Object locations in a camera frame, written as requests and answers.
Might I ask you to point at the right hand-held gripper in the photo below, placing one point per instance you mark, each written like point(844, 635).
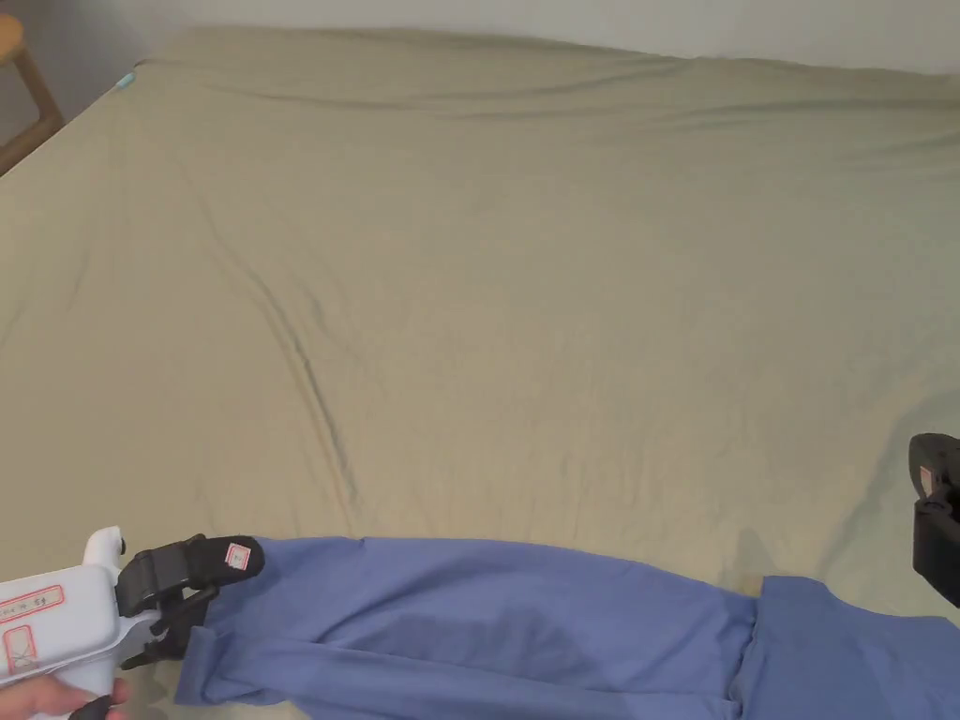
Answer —
point(937, 547)

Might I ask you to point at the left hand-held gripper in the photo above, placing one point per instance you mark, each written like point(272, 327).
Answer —
point(60, 622)

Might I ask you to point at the blue garment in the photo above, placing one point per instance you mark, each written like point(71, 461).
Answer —
point(465, 622)

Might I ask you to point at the person's left hand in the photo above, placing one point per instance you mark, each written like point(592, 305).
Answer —
point(45, 697)

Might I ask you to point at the bed with beige sheet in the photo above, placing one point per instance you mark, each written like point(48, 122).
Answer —
point(525, 300)

